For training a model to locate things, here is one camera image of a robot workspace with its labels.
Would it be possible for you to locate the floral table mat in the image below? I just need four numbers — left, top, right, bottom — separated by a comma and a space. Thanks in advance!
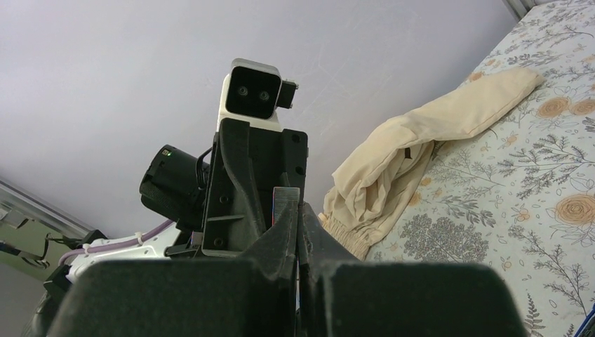
367, 1, 594, 336

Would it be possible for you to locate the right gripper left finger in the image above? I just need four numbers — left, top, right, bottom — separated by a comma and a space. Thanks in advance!
236, 201, 299, 336

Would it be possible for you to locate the blue stapler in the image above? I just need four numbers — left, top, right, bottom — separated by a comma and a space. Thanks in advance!
574, 305, 595, 337

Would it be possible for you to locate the beige cloth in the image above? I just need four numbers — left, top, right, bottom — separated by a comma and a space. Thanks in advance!
319, 67, 545, 260

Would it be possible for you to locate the grey staple strip block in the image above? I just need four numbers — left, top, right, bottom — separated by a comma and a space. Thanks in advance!
272, 187, 300, 225

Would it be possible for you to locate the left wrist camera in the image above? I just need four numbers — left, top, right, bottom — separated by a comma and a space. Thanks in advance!
216, 58, 299, 132

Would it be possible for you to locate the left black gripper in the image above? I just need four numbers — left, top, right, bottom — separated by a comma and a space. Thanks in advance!
202, 119, 308, 258

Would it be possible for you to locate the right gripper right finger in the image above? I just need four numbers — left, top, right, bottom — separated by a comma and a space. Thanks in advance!
297, 203, 363, 336

